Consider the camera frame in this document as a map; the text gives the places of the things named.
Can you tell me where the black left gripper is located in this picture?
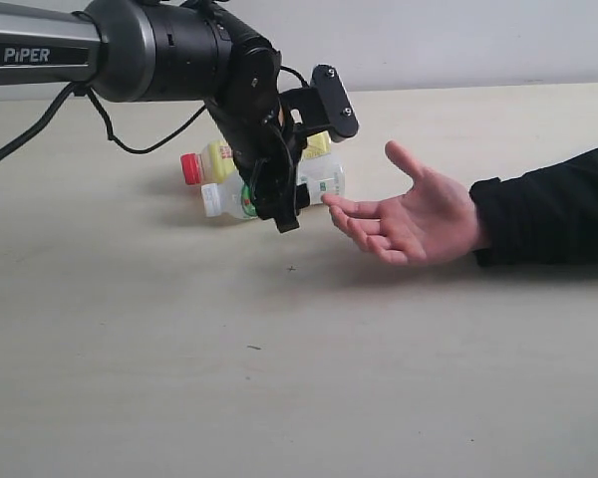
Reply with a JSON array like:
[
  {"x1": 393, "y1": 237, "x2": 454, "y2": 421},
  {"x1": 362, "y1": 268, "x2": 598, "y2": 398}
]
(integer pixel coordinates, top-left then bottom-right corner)
[{"x1": 206, "y1": 36, "x2": 311, "y2": 233}]

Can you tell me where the white green label bottle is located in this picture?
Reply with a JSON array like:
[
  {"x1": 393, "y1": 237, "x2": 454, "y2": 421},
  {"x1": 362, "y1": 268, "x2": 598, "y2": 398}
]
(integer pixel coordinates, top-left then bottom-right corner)
[{"x1": 200, "y1": 153, "x2": 345, "y2": 220}]

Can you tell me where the black sleeved forearm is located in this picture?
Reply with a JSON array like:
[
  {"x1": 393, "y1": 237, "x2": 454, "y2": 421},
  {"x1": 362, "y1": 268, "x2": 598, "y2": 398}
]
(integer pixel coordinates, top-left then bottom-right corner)
[{"x1": 469, "y1": 147, "x2": 598, "y2": 267}]

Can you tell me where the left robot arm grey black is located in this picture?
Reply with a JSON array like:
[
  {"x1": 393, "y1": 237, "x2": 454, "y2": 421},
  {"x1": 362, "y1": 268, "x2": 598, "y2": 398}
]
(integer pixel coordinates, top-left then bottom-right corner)
[{"x1": 0, "y1": 1, "x2": 308, "y2": 233}]

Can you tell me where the yellow bottle red cap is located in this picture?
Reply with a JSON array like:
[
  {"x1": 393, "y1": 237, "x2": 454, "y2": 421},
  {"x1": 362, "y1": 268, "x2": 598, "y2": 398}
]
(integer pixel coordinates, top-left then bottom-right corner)
[{"x1": 180, "y1": 132, "x2": 331, "y2": 186}]

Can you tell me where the person's open bare hand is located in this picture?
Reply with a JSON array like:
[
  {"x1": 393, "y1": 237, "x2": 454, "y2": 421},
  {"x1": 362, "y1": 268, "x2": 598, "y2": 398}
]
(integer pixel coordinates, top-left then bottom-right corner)
[{"x1": 322, "y1": 140, "x2": 490, "y2": 267}]

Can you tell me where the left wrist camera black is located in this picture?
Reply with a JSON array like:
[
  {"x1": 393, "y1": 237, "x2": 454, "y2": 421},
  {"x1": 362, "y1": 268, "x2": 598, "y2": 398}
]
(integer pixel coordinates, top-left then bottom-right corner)
[{"x1": 280, "y1": 64, "x2": 360, "y2": 142}]

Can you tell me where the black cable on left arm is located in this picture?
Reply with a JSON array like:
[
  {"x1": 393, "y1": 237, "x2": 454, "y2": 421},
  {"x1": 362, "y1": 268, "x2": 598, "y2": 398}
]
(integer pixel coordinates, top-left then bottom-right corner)
[{"x1": 0, "y1": 64, "x2": 310, "y2": 175}]

